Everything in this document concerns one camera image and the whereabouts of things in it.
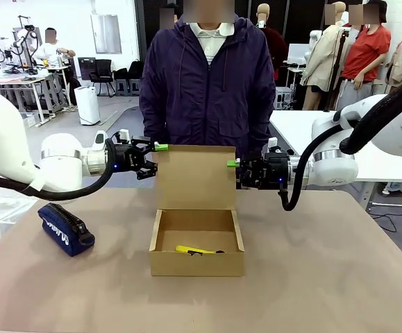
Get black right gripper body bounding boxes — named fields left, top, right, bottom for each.
left=260, top=149, right=291, bottom=191

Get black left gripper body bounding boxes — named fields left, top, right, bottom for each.
left=111, top=137, right=143, bottom=175

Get brown cardboard box with lid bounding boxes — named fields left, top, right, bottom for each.
left=148, top=144, right=246, bottom=278

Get yellow black utility knife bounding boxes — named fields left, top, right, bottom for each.
left=175, top=244, right=228, bottom=257

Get white table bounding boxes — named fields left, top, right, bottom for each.
left=269, top=110, right=402, bottom=211

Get white air purifier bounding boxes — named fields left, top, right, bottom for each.
left=73, top=85, right=102, bottom=126

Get black backpack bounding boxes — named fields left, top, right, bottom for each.
left=128, top=60, right=143, bottom=81

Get person in purple jacket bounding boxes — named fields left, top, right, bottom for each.
left=138, top=12, right=277, bottom=164

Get black office chair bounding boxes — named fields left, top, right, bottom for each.
left=89, top=58, right=116, bottom=97

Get navy blue zipper pencil case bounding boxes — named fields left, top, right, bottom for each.
left=37, top=203, right=96, bottom=258

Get mannequin in beige coat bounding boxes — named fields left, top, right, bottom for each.
left=299, top=1, right=349, bottom=111

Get black light stand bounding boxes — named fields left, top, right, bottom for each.
left=325, top=28, right=350, bottom=112

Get mannequin in dark red top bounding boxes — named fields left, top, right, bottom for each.
left=256, top=3, right=290, bottom=87

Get seated person in white shirt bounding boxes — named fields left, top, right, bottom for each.
left=35, top=26, right=77, bottom=69

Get grey workshop desk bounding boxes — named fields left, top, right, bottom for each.
left=0, top=74, right=51, bottom=126

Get black left arm cable sleeve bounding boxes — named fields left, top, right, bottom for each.
left=0, top=137, right=119, bottom=203

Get black arm cable sleeve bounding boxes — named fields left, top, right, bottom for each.
left=0, top=137, right=119, bottom=203
left=278, top=74, right=402, bottom=212

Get black right arm cable sleeve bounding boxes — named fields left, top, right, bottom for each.
left=278, top=74, right=402, bottom=212

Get white wall panel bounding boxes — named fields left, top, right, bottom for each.
left=90, top=13, right=123, bottom=55

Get black floor cable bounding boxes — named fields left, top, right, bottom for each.
left=369, top=207, right=400, bottom=234

